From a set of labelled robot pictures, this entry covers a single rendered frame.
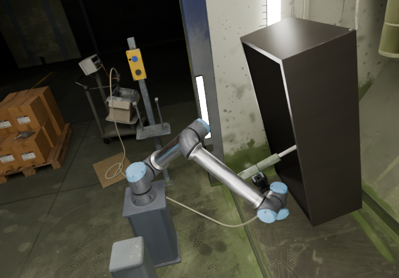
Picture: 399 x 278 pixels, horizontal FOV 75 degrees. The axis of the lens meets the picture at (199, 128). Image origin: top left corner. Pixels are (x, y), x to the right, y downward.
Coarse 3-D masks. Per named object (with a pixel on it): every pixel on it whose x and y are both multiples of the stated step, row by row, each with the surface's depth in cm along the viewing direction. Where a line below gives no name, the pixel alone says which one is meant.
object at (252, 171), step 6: (288, 150) 169; (270, 156) 171; (276, 156) 168; (264, 162) 170; (270, 162) 168; (276, 162) 170; (252, 168) 171; (258, 168) 170; (264, 168) 170; (240, 174) 172; (246, 174) 170; (252, 174) 171
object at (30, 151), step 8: (40, 128) 368; (32, 136) 350; (40, 136) 361; (16, 144) 335; (24, 144) 338; (32, 144) 340; (40, 144) 354; (48, 144) 380; (16, 152) 339; (24, 152) 342; (32, 152) 345; (40, 152) 348; (48, 152) 372; (24, 160) 347; (32, 160) 350; (40, 160) 353
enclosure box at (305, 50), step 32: (256, 32) 162; (288, 32) 141; (320, 32) 125; (352, 32) 114; (256, 64) 176; (288, 64) 115; (320, 64) 118; (352, 64) 121; (256, 96) 188; (288, 96) 123; (320, 96) 126; (352, 96) 130; (288, 128) 206; (320, 128) 136; (352, 128) 139; (288, 160) 222; (320, 160) 146; (352, 160) 151; (320, 192) 159; (352, 192) 164; (320, 224) 174
